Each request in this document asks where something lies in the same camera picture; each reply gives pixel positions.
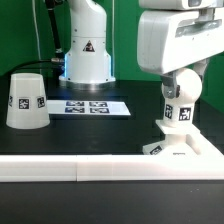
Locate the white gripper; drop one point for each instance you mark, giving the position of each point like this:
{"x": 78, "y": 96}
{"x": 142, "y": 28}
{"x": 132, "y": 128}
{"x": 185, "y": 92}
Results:
{"x": 169, "y": 40}

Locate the white lamp bulb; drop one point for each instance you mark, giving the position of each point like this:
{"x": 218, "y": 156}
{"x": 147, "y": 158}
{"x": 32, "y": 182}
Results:
{"x": 179, "y": 111}

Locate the white lamp base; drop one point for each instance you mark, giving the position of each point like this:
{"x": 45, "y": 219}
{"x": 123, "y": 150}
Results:
{"x": 176, "y": 142}

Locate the white lamp shade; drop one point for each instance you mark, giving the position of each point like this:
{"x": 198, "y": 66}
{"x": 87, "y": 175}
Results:
{"x": 27, "y": 104}

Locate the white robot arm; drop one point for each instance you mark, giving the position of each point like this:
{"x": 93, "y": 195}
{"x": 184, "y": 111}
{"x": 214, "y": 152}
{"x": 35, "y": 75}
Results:
{"x": 87, "y": 63}

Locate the white marker sheet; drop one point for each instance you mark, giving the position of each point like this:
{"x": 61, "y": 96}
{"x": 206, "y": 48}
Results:
{"x": 70, "y": 107}

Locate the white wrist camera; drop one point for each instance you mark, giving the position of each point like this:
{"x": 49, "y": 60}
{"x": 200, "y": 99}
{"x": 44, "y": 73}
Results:
{"x": 180, "y": 4}

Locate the white L-shaped fence wall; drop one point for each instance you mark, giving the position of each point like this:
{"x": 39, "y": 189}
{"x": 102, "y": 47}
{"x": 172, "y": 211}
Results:
{"x": 207, "y": 164}

